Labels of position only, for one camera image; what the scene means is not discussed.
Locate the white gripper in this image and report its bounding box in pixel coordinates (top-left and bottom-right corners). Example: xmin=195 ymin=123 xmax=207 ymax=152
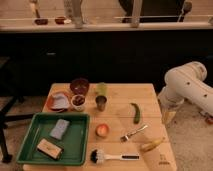
xmin=157 ymin=87 xmax=184 ymax=125

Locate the yellow banana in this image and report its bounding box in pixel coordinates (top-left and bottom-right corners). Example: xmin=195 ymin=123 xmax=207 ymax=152
xmin=141 ymin=138 xmax=164 ymax=152

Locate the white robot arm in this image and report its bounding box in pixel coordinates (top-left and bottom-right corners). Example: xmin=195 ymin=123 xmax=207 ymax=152
xmin=157 ymin=61 xmax=213 ymax=125

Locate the green plastic tray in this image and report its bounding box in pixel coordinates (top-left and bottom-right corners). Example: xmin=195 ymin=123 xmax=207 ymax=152
xmin=16 ymin=113 xmax=90 ymax=166

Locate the green chili pepper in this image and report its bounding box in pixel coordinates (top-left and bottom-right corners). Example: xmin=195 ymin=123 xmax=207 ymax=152
xmin=130 ymin=103 xmax=141 ymax=124

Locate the silver fork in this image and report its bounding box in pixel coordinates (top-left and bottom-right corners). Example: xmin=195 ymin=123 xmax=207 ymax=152
xmin=120 ymin=125 xmax=148 ymax=142

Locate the peach fruit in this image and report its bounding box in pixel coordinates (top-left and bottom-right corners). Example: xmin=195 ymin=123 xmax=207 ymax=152
xmin=95 ymin=124 xmax=109 ymax=138

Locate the green plastic cup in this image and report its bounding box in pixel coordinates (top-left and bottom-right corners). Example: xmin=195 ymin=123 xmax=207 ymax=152
xmin=96 ymin=82 xmax=107 ymax=96

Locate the black white dish brush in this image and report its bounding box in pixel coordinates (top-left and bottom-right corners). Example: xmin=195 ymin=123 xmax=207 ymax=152
xmin=90 ymin=149 xmax=140 ymax=164

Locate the small white bowl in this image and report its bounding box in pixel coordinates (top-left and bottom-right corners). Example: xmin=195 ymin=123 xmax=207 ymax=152
xmin=71 ymin=95 xmax=85 ymax=111

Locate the dark red bowl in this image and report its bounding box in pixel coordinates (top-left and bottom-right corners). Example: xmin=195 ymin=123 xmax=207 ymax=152
xmin=70 ymin=78 xmax=89 ymax=95

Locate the grey sponge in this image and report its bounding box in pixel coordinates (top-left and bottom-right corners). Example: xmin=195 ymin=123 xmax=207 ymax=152
xmin=50 ymin=119 xmax=70 ymax=140

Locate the grey cloth on plate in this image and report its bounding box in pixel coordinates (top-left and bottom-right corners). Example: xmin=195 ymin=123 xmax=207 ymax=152
xmin=51 ymin=93 xmax=70 ymax=109

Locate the orange plate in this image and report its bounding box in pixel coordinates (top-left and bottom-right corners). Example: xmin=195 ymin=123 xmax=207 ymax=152
xmin=46 ymin=92 xmax=70 ymax=112

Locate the wooden block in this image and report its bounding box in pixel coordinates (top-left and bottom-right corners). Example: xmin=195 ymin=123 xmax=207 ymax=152
xmin=37 ymin=139 xmax=63 ymax=160

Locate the brown bowl on shelf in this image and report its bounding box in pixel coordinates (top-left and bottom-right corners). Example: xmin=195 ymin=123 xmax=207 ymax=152
xmin=55 ymin=17 xmax=66 ymax=25

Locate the dark bowl on shelf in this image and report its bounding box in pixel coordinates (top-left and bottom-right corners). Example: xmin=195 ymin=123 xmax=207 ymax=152
xmin=34 ymin=18 xmax=48 ymax=25

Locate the black chair frame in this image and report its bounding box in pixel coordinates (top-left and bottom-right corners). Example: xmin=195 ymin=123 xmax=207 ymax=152
xmin=0 ymin=57 xmax=33 ymax=163

